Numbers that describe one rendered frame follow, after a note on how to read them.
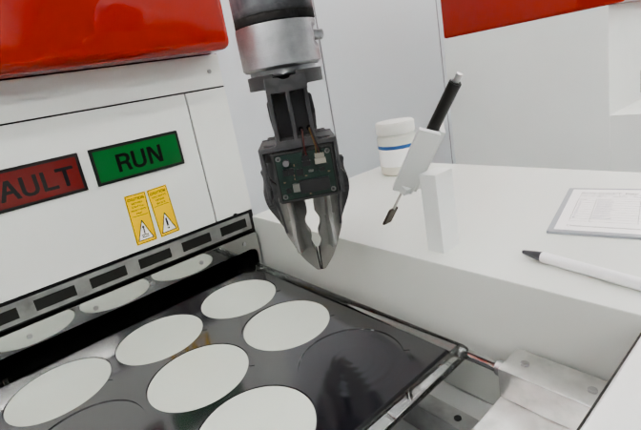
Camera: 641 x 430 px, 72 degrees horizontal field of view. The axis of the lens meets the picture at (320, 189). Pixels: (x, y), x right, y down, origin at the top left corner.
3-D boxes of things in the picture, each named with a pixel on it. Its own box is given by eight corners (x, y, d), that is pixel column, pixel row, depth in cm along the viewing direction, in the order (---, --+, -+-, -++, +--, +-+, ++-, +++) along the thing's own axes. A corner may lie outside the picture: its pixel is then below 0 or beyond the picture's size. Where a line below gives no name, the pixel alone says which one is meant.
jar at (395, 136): (374, 175, 83) (366, 125, 80) (398, 165, 87) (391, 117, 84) (403, 177, 77) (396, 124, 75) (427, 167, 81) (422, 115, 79)
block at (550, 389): (499, 396, 37) (496, 366, 36) (519, 374, 39) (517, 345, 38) (608, 447, 31) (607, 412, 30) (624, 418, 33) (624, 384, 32)
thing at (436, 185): (398, 245, 50) (382, 129, 46) (419, 233, 52) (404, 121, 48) (444, 256, 45) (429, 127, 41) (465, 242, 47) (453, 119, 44)
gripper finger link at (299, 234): (294, 293, 44) (276, 206, 42) (294, 268, 50) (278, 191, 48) (324, 287, 44) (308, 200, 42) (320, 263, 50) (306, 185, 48)
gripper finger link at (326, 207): (324, 287, 44) (308, 200, 42) (320, 263, 50) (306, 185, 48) (355, 281, 44) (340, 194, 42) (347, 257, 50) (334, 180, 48)
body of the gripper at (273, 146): (267, 214, 40) (238, 79, 37) (272, 190, 49) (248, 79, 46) (349, 197, 40) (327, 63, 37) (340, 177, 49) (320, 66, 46)
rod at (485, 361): (459, 362, 41) (458, 350, 40) (467, 355, 42) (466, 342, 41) (506, 383, 37) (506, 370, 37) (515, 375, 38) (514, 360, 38)
